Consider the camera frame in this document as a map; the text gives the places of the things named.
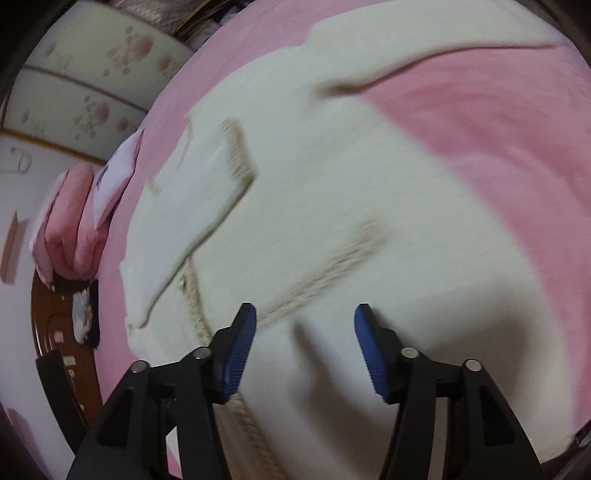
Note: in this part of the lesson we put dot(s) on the white pillow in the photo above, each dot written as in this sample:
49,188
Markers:
115,175

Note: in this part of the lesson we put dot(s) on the floral cream wardrobe doors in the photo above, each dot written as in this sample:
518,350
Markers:
92,69

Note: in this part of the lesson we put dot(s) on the beige woven fabric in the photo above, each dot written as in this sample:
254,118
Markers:
175,14

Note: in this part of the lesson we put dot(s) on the white fluffy towel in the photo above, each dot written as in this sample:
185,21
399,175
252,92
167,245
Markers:
323,194

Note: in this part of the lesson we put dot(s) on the white plastic bag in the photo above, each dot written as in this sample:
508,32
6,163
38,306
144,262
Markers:
82,314

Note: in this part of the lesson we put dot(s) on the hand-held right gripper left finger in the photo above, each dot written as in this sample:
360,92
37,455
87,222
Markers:
238,350

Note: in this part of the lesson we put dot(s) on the pink folded quilt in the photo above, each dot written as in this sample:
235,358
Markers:
69,221

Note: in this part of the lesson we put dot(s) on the pink bed sheet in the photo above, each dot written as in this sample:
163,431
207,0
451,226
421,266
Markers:
485,138

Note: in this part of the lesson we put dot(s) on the brown wooden headboard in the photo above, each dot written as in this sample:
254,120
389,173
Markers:
51,323

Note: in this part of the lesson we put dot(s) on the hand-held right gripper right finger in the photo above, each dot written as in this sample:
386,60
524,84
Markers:
371,350

